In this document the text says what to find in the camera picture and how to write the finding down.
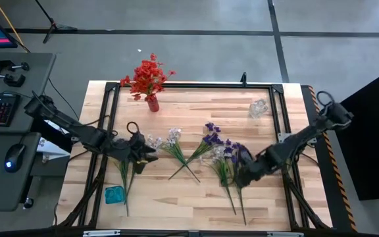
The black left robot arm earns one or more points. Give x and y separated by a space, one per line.
77 129

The black cabinet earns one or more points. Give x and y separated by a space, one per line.
373 148

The red artificial flower stem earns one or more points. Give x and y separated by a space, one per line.
133 86
153 57
148 77

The clear crystal glass vase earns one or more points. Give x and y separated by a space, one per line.
258 108

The black computer mouse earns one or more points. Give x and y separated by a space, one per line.
15 156

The black knob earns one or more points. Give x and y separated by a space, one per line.
28 203

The red glass bottle vase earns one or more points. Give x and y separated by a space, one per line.
153 105

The yellow tape tag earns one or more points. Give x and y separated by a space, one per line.
139 162

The white artificial flower stem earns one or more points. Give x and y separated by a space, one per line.
174 133
155 142
222 166

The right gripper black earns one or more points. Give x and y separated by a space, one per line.
265 161

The black frame clamp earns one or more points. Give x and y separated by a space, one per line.
243 79

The purple artificial flower stem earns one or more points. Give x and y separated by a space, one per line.
123 171
211 138
229 150

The white paper sheet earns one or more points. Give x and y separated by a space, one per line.
53 151

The black tripod stand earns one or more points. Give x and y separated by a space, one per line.
54 25

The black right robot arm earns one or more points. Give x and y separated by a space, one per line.
301 138

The black C-clamp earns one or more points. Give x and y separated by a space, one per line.
13 80
3 64

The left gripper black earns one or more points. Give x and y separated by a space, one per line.
128 148

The silver metal bracket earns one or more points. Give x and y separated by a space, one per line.
285 234
101 233

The teal glass vase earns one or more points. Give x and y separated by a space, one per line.
114 195

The grey computer desk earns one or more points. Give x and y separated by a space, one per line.
41 64

